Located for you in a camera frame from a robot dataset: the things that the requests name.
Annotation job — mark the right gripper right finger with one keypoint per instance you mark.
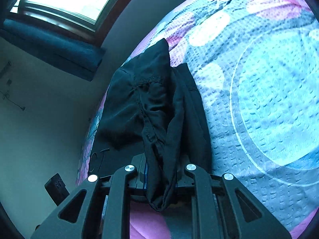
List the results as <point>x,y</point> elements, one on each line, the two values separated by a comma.
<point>222,207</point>

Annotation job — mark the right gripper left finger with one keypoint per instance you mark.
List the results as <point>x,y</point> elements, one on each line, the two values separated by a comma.
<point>99,207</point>

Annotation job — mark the black zip jacket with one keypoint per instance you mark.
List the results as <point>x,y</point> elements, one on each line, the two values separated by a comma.
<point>153,109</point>

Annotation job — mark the right blue curtain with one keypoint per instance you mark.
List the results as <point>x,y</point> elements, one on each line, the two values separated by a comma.
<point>72,56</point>

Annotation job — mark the colourful dotted bedspread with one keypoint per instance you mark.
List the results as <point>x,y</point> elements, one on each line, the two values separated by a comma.
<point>255,64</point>

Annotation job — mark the wooden framed window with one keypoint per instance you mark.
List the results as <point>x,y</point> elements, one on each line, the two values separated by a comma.
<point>86,20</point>

